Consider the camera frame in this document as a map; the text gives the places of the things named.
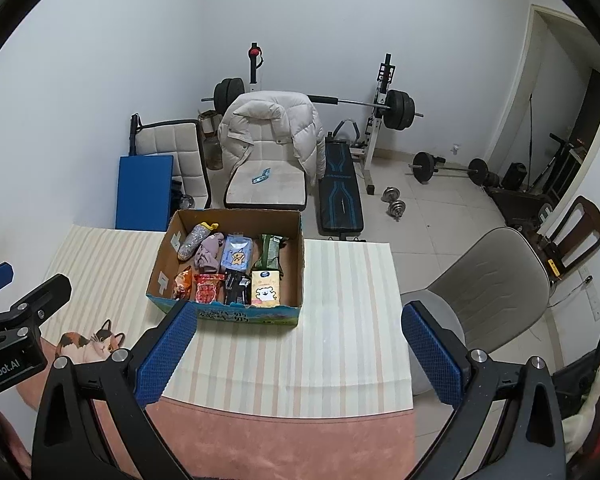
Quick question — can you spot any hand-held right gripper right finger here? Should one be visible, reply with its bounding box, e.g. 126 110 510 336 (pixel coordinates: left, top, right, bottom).
401 301 566 480

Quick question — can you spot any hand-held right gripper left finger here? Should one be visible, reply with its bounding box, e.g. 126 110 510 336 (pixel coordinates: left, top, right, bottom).
31 301 199 480

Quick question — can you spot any orange snack packet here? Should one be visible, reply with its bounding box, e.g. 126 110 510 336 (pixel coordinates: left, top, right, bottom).
172 266 195 301

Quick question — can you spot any red snack packet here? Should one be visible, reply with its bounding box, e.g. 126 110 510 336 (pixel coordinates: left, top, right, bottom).
193 273 227 305

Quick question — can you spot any printed cardboard box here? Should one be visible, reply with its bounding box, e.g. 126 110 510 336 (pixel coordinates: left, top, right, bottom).
146 208 306 328

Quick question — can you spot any black packet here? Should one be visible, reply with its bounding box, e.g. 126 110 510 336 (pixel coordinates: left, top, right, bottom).
223 269 253 307

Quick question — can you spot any purple cloth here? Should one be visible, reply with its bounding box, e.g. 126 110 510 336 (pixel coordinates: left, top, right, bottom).
194 232 226 275

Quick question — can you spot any yellow banana plush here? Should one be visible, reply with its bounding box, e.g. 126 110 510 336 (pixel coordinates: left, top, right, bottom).
177 221 220 262

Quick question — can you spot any blue tissue pack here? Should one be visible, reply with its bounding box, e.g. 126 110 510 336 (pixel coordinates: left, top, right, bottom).
220 234 256 273

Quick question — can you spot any green packet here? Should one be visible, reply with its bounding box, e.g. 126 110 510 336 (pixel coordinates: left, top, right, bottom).
252 233 286 278

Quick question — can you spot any person's left forearm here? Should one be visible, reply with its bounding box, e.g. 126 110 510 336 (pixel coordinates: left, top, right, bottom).
0 405 33 478

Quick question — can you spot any grey shell chair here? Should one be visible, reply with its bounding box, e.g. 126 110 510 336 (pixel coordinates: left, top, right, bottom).
400 226 552 401

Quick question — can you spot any striped cat print tablecloth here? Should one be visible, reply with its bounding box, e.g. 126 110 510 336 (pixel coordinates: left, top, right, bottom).
17 225 418 480

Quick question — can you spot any blue foam mat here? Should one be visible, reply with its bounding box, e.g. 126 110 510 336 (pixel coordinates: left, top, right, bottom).
115 155 175 232

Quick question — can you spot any white goose plush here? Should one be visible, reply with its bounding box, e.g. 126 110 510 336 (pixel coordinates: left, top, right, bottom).
562 360 600 461

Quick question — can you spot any dark exercise machine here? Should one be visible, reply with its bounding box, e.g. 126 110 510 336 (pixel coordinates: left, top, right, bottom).
485 185 556 231

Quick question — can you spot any black weight bench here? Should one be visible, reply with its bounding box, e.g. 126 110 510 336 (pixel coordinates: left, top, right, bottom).
316 120 367 237

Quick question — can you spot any short barbell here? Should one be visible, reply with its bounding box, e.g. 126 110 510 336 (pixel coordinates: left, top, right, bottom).
409 151 490 186

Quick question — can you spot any cream quilted chair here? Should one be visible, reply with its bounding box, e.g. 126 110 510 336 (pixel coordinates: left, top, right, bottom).
130 114 212 211

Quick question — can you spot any black speaker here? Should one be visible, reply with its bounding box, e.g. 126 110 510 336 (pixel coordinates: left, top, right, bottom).
501 161 528 190

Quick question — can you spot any cream cushioned chair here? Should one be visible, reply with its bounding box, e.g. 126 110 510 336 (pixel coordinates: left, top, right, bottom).
222 125 310 212

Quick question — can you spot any brown water jug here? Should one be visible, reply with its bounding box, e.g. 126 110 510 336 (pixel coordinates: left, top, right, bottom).
200 109 224 171

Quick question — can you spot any brown wooden chair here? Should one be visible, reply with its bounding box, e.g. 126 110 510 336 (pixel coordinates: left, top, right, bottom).
537 195 600 281

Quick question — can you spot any white barbell rack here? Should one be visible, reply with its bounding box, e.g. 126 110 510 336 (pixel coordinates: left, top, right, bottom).
247 42 396 196

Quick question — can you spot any folded black scooter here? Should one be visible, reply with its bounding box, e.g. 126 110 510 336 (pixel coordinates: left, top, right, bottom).
530 132 588 196

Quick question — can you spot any long barbell with black plates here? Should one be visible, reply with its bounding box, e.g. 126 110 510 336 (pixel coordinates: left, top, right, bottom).
201 77 425 131

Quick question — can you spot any white puffer jacket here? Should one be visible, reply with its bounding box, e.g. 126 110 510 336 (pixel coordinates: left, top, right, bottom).
217 90 327 188

